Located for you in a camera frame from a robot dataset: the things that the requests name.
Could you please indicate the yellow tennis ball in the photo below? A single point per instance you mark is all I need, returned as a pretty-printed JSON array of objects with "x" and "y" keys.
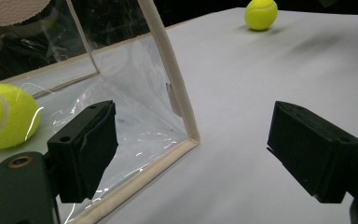
[
  {"x": 12, "y": 124},
  {"x": 261, "y": 15}
]

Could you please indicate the transparent bag with beige trim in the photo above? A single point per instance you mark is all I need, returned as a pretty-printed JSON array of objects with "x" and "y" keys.
[{"x": 177, "y": 87}]

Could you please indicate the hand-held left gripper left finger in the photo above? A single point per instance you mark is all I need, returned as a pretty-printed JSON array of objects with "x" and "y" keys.
[{"x": 84, "y": 152}]

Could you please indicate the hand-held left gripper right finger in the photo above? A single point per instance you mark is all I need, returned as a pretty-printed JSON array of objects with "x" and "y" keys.
[{"x": 313, "y": 149}]

